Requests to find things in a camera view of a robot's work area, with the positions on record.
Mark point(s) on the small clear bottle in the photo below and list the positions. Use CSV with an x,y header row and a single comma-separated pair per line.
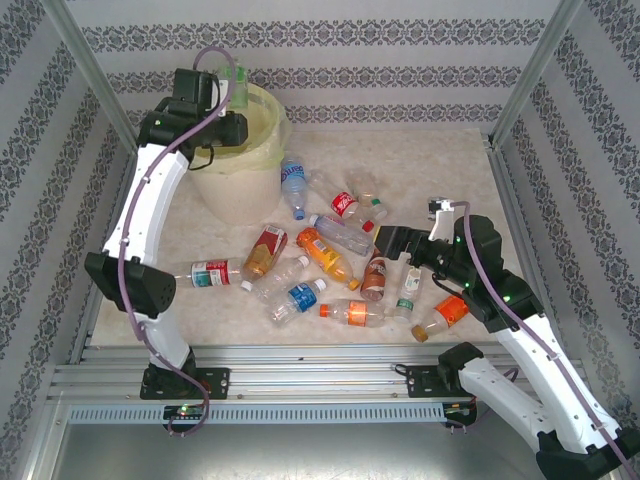
x,y
381,212

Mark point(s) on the green translucent plastic bottle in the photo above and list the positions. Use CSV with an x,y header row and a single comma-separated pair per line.
x,y
240,90

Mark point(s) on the white green label bottle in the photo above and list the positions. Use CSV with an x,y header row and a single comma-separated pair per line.
x,y
411,280

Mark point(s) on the brown label bottle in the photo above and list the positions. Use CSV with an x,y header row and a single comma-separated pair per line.
x,y
374,280

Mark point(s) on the clear bottle pale label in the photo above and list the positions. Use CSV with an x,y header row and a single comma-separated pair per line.
x,y
345,235

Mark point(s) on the clear bottle green cap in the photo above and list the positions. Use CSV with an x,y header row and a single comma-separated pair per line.
x,y
364,187

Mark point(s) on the red label cola bottle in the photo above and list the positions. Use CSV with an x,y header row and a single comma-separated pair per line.
x,y
345,204

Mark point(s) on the orange label bottle gold cap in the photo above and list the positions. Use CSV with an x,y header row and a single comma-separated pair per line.
x,y
450,310

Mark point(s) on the blue label water bottle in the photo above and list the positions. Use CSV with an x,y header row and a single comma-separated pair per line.
x,y
292,175

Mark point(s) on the orange juice bottle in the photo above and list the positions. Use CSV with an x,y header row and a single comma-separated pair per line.
x,y
322,252

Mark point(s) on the clear bottle orange label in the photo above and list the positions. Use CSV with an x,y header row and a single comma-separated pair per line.
x,y
357,312

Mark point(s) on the small bottle blue label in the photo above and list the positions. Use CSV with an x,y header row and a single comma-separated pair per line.
x,y
302,296

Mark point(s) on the red gold label tea bottle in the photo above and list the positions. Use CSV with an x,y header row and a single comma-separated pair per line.
x,y
265,250

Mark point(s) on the red white label bottle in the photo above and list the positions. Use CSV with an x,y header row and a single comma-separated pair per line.
x,y
212,272

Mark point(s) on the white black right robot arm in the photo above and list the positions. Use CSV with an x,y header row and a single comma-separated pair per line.
x,y
500,395

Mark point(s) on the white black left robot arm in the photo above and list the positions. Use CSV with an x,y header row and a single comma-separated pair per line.
x,y
150,200

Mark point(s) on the cream plastic waste bin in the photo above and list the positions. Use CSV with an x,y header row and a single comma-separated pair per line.
x,y
277,145

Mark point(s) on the beige plastic bin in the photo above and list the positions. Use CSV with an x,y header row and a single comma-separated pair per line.
x,y
240,195

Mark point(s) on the small green circuit board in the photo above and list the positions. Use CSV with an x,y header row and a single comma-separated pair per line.
x,y
457,409
185,411

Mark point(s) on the grey metal sheet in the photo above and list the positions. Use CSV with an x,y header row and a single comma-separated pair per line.
x,y
300,455

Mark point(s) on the aluminium side rail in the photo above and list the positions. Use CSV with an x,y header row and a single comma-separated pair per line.
x,y
81,342
507,190

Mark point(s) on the aluminium frame post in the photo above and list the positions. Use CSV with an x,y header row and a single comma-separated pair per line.
x,y
90,70
532,70

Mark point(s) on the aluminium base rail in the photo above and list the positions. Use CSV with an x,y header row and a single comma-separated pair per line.
x,y
310,372

